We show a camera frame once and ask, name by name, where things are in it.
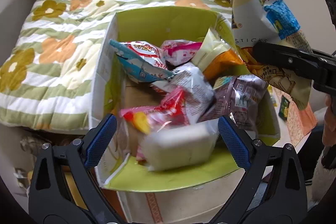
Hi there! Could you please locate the plain white soft packet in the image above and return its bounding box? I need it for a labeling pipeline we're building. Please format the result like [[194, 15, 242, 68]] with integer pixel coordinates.
[[138, 120, 219, 172]]

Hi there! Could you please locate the pile of snack packets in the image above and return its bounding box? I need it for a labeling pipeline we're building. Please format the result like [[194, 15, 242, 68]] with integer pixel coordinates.
[[109, 27, 269, 140]]

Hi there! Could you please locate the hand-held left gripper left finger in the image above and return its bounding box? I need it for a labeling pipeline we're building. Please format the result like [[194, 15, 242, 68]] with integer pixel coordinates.
[[29, 114, 117, 224]]

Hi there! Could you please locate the beige textured post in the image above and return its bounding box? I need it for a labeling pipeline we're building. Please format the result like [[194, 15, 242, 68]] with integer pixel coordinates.
[[312, 145, 336, 205]]

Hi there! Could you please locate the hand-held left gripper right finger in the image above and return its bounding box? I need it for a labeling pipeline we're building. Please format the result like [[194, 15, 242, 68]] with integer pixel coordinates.
[[210, 116, 307, 224]]

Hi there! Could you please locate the floral striped quilt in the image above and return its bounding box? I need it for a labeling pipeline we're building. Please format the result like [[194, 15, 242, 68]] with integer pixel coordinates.
[[0, 0, 233, 130]]

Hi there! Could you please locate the white low table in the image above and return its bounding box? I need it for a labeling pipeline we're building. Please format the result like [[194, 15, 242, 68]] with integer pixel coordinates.
[[115, 132, 310, 224]]

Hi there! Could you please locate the green cardboard box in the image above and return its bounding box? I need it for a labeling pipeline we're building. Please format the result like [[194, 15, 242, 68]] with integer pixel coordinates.
[[88, 5, 281, 191]]

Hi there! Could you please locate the white blue breadstick packet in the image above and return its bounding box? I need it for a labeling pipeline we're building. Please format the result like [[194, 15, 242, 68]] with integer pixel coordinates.
[[222, 0, 313, 110]]

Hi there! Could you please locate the person's right hand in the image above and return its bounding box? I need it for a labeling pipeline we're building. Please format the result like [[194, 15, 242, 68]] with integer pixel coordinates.
[[324, 95, 336, 146]]

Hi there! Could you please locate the pink patterned zip bag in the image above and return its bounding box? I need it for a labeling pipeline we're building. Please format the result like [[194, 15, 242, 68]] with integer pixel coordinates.
[[270, 82, 318, 147]]

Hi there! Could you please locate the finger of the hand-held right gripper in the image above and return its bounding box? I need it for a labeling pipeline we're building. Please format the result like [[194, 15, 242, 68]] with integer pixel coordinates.
[[253, 42, 336, 80]]

